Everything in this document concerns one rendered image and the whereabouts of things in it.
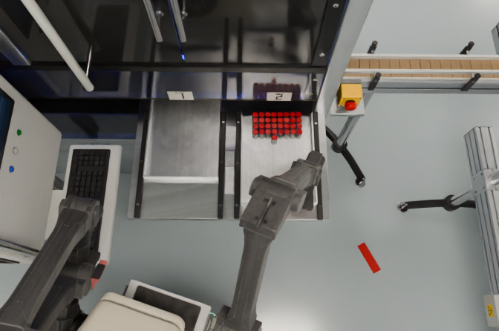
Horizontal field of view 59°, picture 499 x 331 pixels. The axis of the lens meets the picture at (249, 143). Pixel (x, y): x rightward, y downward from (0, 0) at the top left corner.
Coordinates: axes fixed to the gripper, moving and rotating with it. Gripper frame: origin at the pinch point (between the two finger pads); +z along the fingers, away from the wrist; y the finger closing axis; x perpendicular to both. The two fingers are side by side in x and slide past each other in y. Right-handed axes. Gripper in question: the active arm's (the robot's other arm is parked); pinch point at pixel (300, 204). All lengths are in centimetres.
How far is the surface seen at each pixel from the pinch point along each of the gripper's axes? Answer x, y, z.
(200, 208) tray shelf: 34.1, -1.6, 3.9
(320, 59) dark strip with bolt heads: -2.4, 30.0, -39.0
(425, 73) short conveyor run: -45, 49, -12
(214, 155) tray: 30.3, 17.8, 0.4
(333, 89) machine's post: -9.2, 32.7, -21.5
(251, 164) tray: 17.1, 15.0, 0.9
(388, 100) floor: -63, 101, 76
